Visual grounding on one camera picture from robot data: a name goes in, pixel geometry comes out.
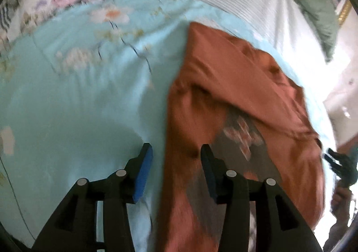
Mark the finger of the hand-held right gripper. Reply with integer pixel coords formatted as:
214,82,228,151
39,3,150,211
327,148,346,161
324,154,340,171

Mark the person's right hand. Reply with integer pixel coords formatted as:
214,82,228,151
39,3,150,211
331,182,353,219

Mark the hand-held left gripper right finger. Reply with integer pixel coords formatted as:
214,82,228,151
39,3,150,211
200,144,323,252

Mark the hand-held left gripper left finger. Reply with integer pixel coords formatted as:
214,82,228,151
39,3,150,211
32,143,154,252

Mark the light blue floral bed sheet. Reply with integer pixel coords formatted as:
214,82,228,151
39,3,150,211
0,0,339,252

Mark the rust orange small garment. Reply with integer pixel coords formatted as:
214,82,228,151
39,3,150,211
155,21,326,252

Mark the green pillow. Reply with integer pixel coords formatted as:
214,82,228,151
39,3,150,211
270,0,347,62

